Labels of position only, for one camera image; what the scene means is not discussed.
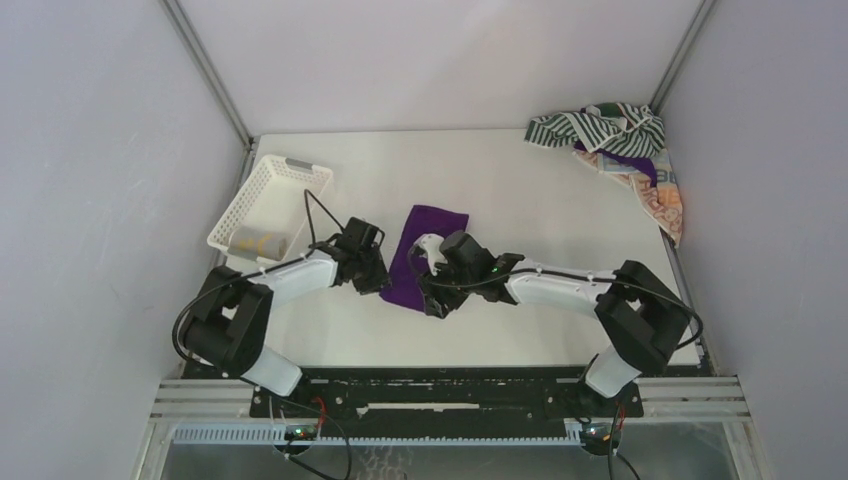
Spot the aluminium corner post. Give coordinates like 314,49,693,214
159,0,253,150
650,0,719,114

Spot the yellow grey patterned towel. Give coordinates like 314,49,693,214
227,226,288,262

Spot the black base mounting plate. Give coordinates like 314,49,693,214
249,366,645,438

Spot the left controller board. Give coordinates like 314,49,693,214
284,426,320,443

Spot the controller board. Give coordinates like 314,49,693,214
284,426,320,443
579,427,621,456

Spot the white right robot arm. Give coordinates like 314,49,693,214
407,230,703,416

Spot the purple towel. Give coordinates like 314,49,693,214
379,204,470,314

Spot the aluminium corner post left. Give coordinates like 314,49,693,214
159,0,253,150

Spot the green white striped towel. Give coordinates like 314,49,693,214
524,102,666,158

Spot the white slotted cable duct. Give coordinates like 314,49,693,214
171,423,583,446

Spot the cream bear print towel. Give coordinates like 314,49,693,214
572,149,684,247

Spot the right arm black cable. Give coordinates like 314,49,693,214
406,243,705,439

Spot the right controller board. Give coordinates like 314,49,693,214
579,427,621,456

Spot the white plastic basket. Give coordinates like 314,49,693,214
207,154,335,268

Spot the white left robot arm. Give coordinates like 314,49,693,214
172,217,390,417

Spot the aluminium corner post right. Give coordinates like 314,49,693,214
650,0,719,114

